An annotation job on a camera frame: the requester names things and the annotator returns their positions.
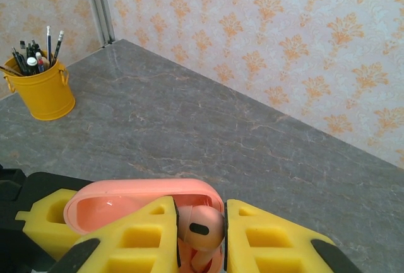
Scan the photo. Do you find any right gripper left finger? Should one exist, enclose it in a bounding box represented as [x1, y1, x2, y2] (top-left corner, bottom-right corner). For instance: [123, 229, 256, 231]
[52, 195, 182, 273]

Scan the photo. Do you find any pink earbud charging case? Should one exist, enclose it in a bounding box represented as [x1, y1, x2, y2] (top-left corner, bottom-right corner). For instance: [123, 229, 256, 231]
[62, 178, 225, 273]

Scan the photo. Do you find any black pen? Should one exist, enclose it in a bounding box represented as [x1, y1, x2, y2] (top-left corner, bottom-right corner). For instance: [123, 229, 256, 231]
[27, 39, 41, 59]
[11, 47, 28, 76]

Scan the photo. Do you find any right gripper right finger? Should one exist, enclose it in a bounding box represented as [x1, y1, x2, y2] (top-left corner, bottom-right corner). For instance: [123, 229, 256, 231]
[223, 198, 361, 273]

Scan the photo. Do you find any aluminium frame post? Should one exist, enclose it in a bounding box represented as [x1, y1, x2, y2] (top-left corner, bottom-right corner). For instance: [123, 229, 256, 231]
[82, 0, 115, 47]

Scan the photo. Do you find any pink wireless earbud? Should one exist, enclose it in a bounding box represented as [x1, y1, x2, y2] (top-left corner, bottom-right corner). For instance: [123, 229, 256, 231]
[175, 205, 227, 273]

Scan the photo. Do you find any dark pencil with eraser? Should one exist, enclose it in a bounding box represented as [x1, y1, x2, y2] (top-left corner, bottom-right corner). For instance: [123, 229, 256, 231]
[51, 30, 65, 66]

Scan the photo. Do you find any yellow metal pen bucket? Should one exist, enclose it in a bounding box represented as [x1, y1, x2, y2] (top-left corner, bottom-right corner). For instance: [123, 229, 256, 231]
[3, 50, 76, 121]

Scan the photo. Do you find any white capped marker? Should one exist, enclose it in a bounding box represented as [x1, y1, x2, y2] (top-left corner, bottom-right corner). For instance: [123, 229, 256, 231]
[26, 57, 39, 76]

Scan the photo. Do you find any brown wooden stick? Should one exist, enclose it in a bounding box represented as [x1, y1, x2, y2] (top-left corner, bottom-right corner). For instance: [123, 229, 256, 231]
[0, 66, 23, 77]

